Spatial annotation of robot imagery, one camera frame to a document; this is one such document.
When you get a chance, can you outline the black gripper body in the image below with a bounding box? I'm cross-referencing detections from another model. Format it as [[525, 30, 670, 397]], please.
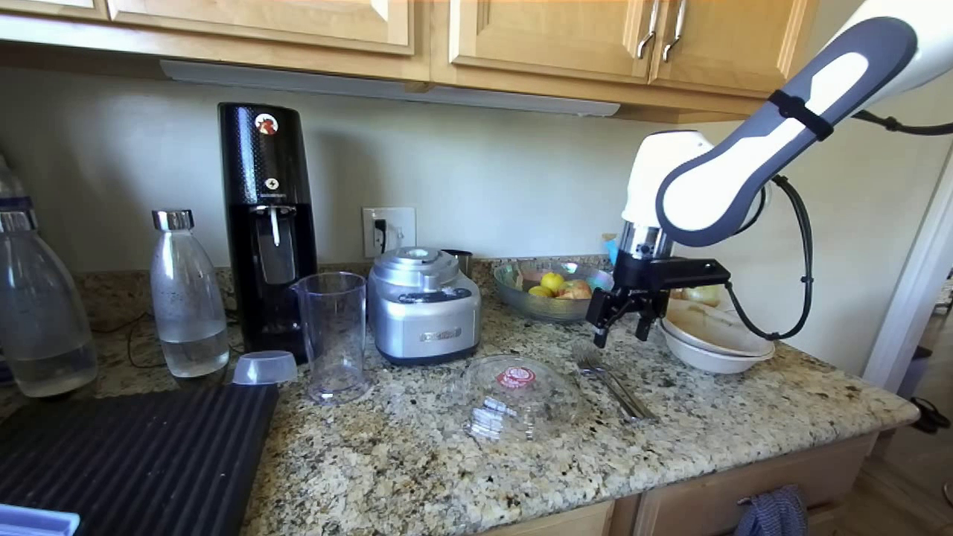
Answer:
[[603, 254, 670, 308]]

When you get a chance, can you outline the white ceramic bowl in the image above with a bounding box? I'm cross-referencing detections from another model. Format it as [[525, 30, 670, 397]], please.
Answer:
[[659, 333, 774, 379], [659, 295, 779, 363]]

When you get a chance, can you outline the silver metal fork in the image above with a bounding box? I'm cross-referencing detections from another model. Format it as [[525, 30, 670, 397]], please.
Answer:
[[576, 354, 649, 426]]

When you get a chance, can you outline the metal utensil handle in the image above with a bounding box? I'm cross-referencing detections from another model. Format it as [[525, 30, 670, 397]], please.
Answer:
[[592, 354, 662, 423]]

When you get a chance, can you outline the clear glass fruit bowl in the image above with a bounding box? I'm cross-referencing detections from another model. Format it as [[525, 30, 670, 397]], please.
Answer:
[[490, 257, 612, 327]]

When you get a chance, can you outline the orange fruit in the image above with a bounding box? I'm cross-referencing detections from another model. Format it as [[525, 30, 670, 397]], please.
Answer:
[[557, 278, 597, 308]]

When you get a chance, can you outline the yellow onion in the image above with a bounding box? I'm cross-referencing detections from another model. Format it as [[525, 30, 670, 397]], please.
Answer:
[[683, 283, 728, 309]]

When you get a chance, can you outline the silver food chopper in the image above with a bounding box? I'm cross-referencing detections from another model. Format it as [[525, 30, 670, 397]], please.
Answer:
[[366, 244, 487, 369]]

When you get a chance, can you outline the wooden base cabinet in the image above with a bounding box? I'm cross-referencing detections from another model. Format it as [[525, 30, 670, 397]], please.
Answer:
[[490, 430, 889, 536]]

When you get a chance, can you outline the grey hanging dish towel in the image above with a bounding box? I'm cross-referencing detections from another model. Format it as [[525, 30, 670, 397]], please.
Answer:
[[734, 487, 814, 536]]

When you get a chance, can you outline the black power plug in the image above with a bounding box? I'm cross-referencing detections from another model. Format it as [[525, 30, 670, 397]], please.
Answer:
[[371, 217, 393, 263]]

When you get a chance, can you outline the clear plastic measuring cup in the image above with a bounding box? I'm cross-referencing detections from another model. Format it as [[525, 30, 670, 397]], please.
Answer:
[[287, 268, 374, 406]]

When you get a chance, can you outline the black soda maker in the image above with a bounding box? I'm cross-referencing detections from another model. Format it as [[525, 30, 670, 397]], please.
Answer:
[[219, 102, 321, 366]]

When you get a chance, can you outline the clear bottle silver cap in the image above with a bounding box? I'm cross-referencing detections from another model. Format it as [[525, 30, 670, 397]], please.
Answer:
[[147, 207, 232, 384]]

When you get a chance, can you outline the wooden upper cabinet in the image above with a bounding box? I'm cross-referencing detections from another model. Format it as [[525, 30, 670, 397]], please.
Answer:
[[0, 0, 823, 129]]

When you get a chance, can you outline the black ribbed drying mat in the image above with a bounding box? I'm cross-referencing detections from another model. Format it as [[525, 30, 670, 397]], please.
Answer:
[[0, 381, 283, 536]]

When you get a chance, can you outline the large clear carafe bottle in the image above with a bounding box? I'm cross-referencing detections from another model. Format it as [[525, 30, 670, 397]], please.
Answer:
[[0, 149, 103, 402]]

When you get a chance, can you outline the blue white container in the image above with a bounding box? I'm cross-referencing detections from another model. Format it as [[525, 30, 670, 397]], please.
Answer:
[[0, 500, 86, 536]]

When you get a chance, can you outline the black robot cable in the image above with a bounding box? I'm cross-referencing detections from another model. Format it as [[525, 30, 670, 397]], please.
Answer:
[[721, 105, 953, 345]]

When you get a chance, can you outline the white wall outlet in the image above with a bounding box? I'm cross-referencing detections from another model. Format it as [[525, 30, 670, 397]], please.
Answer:
[[362, 207, 421, 266]]

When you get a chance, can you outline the silver cabinet handle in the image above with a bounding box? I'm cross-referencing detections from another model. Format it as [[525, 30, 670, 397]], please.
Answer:
[[659, 0, 692, 67], [631, 0, 664, 67]]

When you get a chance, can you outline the white door frame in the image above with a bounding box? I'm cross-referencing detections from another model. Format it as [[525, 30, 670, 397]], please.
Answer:
[[859, 147, 953, 397]]

